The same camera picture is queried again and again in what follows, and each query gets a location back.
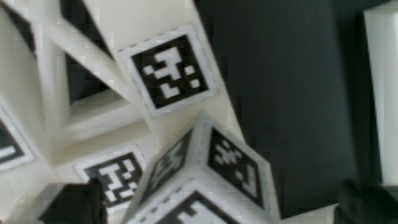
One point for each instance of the white chair back frame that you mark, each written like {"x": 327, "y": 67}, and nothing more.
{"x": 108, "y": 74}

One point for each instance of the white chair seat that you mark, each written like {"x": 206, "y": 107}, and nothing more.
{"x": 108, "y": 158}

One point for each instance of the white small chair part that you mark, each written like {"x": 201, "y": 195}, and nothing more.
{"x": 206, "y": 185}

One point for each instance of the white U-shaped fence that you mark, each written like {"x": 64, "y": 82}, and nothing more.
{"x": 380, "y": 23}

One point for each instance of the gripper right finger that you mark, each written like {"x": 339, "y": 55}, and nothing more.
{"x": 366, "y": 204}

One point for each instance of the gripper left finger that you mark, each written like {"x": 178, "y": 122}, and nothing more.
{"x": 76, "y": 207}

